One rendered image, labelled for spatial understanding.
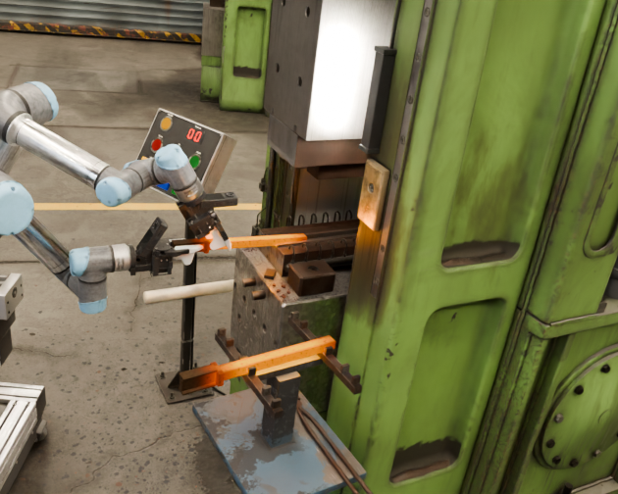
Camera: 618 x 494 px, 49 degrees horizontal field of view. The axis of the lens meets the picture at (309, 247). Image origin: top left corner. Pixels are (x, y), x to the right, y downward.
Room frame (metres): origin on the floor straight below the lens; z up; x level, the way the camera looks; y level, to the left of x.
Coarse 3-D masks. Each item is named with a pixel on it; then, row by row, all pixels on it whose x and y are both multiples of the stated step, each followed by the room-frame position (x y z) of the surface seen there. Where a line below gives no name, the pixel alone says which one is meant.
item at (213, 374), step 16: (272, 352) 1.30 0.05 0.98; (288, 352) 1.31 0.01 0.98; (304, 352) 1.32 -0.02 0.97; (320, 352) 1.35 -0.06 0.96; (208, 368) 1.19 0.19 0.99; (224, 368) 1.21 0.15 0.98; (240, 368) 1.22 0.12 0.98; (256, 368) 1.25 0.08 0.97; (192, 384) 1.16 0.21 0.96; (208, 384) 1.18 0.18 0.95
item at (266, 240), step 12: (180, 240) 1.70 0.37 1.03; (192, 240) 1.71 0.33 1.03; (204, 240) 1.72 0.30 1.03; (240, 240) 1.77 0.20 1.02; (252, 240) 1.78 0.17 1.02; (264, 240) 1.80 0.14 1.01; (276, 240) 1.82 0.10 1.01; (288, 240) 1.84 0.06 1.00; (300, 240) 1.86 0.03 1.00; (204, 252) 1.70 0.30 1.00
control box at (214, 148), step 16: (160, 112) 2.37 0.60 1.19; (160, 128) 2.33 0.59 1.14; (176, 128) 2.30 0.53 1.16; (192, 128) 2.26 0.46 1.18; (208, 128) 2.23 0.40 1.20; (144, 144) 2.32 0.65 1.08; (176, 144) 2.26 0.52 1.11; (192, 144) 2.23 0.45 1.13; (208, 144) 2.19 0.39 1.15; (224, 144) 2.19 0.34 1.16; (208, 160) 2.16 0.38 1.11; (224, 160) 2.20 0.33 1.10; (208, 176) 2.14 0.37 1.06; (160, 192) 2.17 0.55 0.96; (208, 192) 2.14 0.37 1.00
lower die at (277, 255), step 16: (304, 224) 2.02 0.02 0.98; (320, 224) 2.04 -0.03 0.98; (336, 224) 2.05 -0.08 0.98; (352, 224) 2.05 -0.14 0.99; (304, 240) 1.86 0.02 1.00; (320, 240) 1.88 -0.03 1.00; (336, 240) 1.91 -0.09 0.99; (352, 240) 1.92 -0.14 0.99; (272, 256) 1.84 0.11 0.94; (288, 256) 1.78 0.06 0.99; (304, 256) 1.80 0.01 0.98; (336, 256) 1.86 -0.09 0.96
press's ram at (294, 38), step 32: (288, 0) 1.89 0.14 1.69; (320, 0) 1.73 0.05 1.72; (352, 0) 1.77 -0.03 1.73; (384, 0) 1.81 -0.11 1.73; (288, 32) 1.87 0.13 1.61; (320, 32) 1.73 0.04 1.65; (352, 32) 1.77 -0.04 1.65; (384, 32) 1.82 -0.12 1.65; (288, 64) 1.86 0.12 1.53; (320, 64) 1.73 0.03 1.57; (352, 64) 1.78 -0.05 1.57; (288, 96) 1.84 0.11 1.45; (320, 96) 1.74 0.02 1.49; (352, 96) 1.79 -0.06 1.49; (320, 128) 1.74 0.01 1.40; (352, 128) 1.79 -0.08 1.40
